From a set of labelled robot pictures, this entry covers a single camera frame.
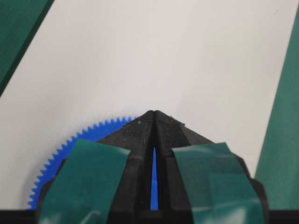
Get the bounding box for white rectangular board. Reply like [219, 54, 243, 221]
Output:
[0, 0, 299, 210]

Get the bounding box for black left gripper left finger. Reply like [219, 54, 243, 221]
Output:
[37, 111, 154, 224]

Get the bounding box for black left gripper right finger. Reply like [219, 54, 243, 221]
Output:
[155, 111, 269, 224]

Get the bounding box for large blue gear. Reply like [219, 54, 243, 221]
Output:
[28, 117, 158, 210]

